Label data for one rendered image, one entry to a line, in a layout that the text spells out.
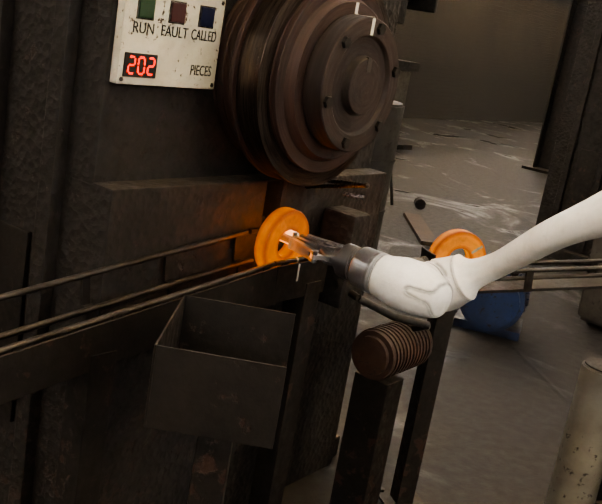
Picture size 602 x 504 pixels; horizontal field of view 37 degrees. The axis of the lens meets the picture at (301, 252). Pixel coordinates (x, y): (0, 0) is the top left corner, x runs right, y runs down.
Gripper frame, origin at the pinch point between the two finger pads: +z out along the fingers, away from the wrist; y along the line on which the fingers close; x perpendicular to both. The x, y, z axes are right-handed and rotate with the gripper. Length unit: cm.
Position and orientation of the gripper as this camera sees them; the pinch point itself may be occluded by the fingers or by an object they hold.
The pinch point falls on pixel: (284, 234)
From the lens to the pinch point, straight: 199.2
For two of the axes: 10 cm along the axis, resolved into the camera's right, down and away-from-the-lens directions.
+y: 6.0, -1.1, 7.9
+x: 2.0, -9.4, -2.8
